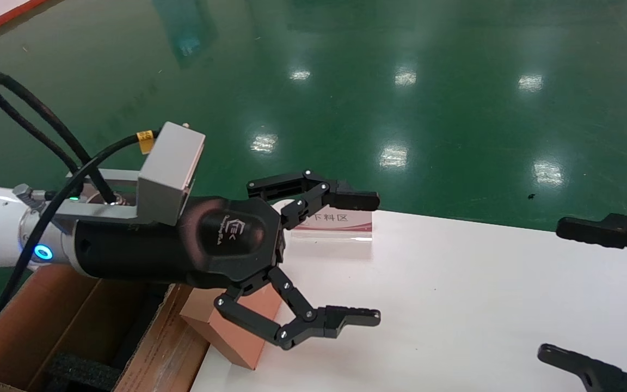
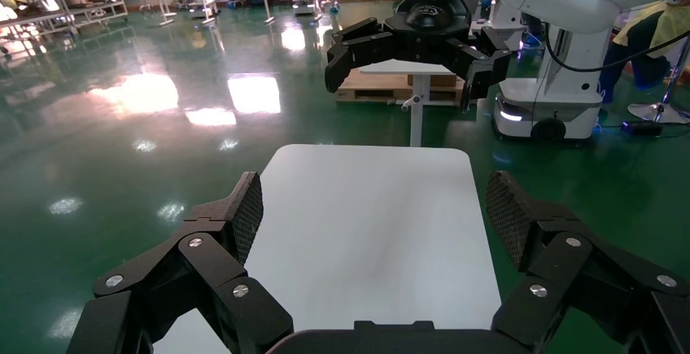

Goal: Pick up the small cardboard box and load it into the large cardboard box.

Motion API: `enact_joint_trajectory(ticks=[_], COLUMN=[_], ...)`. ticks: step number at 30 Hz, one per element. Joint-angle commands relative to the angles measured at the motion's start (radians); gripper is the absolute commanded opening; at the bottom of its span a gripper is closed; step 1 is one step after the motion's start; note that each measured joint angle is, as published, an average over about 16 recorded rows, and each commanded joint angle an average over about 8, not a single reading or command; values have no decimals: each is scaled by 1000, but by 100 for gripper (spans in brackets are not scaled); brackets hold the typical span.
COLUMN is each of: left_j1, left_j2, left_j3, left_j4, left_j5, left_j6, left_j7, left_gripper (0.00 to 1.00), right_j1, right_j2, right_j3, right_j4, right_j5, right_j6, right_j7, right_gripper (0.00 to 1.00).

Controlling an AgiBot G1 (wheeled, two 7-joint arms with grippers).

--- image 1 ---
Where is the acrylic sign with red print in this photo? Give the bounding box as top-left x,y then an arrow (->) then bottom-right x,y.
273,199 -> 374,243

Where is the small cardboard box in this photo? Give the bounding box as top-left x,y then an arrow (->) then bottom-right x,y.
180,284 -> 284,371

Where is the large cardboard box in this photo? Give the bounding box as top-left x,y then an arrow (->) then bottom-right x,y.
0,264 -> 211,392

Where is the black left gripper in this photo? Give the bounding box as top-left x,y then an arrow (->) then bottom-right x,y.
71,170 -> 382,351

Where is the black foam insert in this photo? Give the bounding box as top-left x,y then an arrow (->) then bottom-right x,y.
47,283 -> 181,391

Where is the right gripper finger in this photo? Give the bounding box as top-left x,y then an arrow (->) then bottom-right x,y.
556,212 -> 627,273
538,343 -> 627,392

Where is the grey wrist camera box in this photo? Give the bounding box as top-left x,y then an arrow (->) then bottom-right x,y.
52,121 -> 206,226

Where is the black cable with yellow tag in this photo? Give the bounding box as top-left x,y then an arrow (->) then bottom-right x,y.
0,130 -> 160,326

